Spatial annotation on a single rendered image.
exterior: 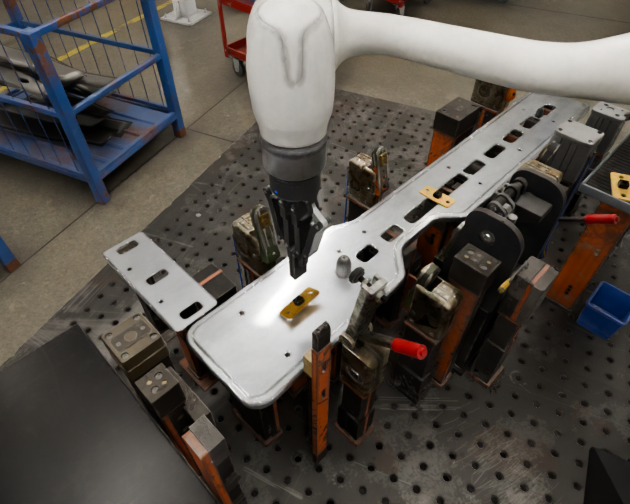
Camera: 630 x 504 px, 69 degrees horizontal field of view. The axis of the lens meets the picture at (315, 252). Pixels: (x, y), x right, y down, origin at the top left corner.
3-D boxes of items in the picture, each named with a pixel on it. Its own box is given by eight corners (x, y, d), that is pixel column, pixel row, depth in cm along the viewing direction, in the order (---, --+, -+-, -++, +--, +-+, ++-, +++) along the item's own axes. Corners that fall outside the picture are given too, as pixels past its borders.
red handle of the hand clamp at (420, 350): (358, 319, 80) (430, 338, 67) (362, 329, 81) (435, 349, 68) (342, 333, 78) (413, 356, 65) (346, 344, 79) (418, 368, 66)
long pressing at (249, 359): (528, 84, 154) (530, 80, 153) (596, 109, 143) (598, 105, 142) (177, 337, 87) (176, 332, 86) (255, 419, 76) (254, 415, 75)
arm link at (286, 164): (294, 104, 65) (295, 140, 70) (244, 129, 61) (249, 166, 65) (342, 129, 61) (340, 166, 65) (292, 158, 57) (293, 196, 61)
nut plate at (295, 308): (308, 287, 93) (306, 282, 92) (321, 292, 90) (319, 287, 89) (278, 314, 89) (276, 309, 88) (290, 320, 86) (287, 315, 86)
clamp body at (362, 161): (353, 238, 145) (361, 144, 120) (383, 258, 139) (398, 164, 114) (333, 253, 141) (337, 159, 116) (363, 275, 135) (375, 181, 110)
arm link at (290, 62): (339, 149, 58) (326, 97, 67) (346, 19, 46) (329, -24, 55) (252, 154, 57) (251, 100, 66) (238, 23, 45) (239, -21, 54)
